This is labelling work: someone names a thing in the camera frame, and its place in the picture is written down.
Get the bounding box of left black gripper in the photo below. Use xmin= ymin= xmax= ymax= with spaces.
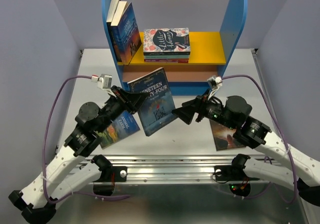
xmin=96 ymin=85 xmax=150 ymax=133

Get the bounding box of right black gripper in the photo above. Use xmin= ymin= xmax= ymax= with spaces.
xmin=171 ymin=88 xmax=237 ymax=130

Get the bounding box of Nineteen Eighty-Four blue book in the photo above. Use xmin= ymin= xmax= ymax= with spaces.
xmin=128 ymin=67 xmax=177 ymax=136

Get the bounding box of Jane Eyre blue book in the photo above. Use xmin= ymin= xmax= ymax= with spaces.
xmin=110 ymin=1 xmax=142 ymax=65

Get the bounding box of A Tale of Two Cities book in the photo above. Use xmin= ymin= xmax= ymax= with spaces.
xmin=106 ymin=0 xmax=121 ymax=62

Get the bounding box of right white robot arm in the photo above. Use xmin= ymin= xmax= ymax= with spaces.
xmin=172 ymin=95 xmax=320 ymax=206

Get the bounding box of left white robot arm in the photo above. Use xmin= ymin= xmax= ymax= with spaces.
xmin=8 ymin=86 xmax=149 ymax=223

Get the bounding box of teal book in stack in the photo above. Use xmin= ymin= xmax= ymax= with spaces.
xmin=143 ymin=54 xmax=190 ymax=59

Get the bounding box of red book in stack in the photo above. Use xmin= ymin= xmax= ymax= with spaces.
xmin=144 ymin=59 xmax=189 ymax=64

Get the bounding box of Animal Farm landscape book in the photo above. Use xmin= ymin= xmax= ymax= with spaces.
xmin=99 ymin=111 xmax=140 ymax=149

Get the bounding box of Three Days to See book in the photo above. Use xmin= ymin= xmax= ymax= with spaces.
xmin=210 ymin=120 xmax=245 ymax=151

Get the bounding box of blue wooden bookshelf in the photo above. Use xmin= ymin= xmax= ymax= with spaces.
xmin=101 ymin=0 xmax=248 ymax=96

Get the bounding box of Little Women floral book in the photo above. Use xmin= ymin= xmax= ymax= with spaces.
xmin=143 ymin=28 xmax=191 ymax=55

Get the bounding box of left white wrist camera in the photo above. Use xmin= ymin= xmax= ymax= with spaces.
xmin=91 ymin=74 xmax=112 ymax=93

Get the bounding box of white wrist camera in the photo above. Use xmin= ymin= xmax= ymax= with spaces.
xmin=91 ymin=74 xmax=112 ymax=93
xmin=207 ymin=76 xmax=223 ymax=94

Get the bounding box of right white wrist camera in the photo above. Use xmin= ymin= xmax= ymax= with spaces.
xmin=207 ymin=76 xmax=223 ymax=94

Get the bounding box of aluminium mounting rail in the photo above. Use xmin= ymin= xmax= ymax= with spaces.
xmin=42 ymin=154 xmax=276 ymax=184

